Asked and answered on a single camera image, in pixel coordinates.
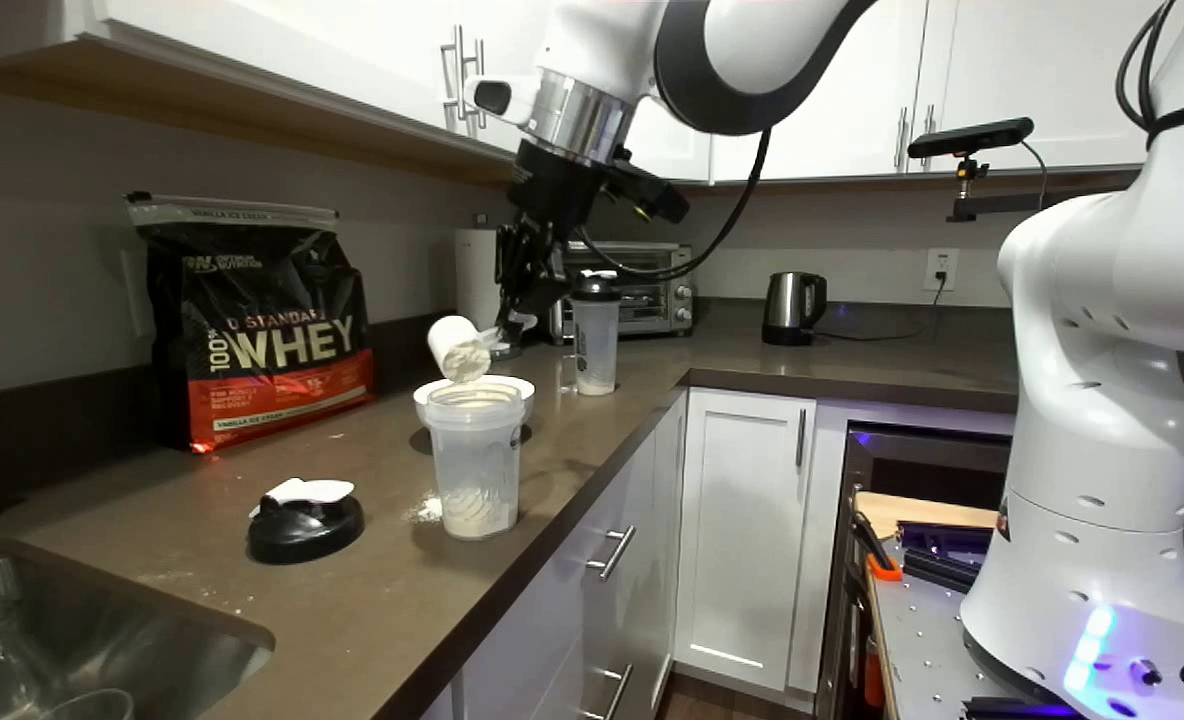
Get light wood board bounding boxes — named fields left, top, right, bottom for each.
left=852, top=487, right=1004, bottom=544

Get steel electric kettle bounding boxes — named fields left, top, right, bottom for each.
left=760, top=266, right=831, bottom=349

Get clear open shaker bottle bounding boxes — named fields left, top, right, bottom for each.
left=411, top=372, right=541, bottom=544

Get perforated metal robot table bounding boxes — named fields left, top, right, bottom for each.
left=865, top=564, right=1184, bottom=720

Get black aluminium rail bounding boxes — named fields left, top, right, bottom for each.
left=891, top=516, right=998, bottom=590

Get white wall outlet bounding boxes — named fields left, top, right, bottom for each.
left=924, top=243, right=963, bottom=293

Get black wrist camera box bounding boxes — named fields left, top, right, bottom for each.
left=508, top=134, right=690, bottom=227

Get white upper kitchen cabinets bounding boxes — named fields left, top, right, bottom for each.
left=0, top=0, right=1156, bottom=193

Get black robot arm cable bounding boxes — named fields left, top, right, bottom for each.
left=575, top=0, right=1184, bottom=282

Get shaker bottle with black lid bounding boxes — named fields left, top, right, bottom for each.
left=567, top=265, right=625, bottom=401

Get black camera on stand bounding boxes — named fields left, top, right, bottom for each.
left=905, top=112, right=1050, bottom=227

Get grey lower kitchen cabinets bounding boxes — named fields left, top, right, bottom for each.
left=416, top=383, right=1024, bottom=720

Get white paper towel roll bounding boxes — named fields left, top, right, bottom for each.
left=451, top=218, right=503, bottom=314

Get black orange clamp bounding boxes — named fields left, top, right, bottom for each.
left=858, top=509, right=912, bottom=587

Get black undercounter appliance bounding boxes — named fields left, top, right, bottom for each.
left=840, top=421, right=1021, bottom=534

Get loose black shaker lid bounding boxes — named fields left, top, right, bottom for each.
left=242, top=470, right=367, bottom=567

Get black whey protein bag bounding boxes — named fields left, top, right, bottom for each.
left=124, top=193, right=385, bottom=460

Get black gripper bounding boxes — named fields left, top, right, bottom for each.
left=492, top=195, right=584, bottom=350

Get clear plastic powder scoop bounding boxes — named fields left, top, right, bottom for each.
left=425, top=311, right=508, bottom=388

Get steel drawer bar handle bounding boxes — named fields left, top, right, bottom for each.
left=579, top=524, right=638, bottom=585
left=570, top=661, right=632, bottom=720

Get stainless steel sink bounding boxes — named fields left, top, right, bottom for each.
left=0, top=534, right=279, bottom=720

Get silver toaster oven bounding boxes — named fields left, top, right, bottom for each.
left=557, top=234, right=701, bottom=344

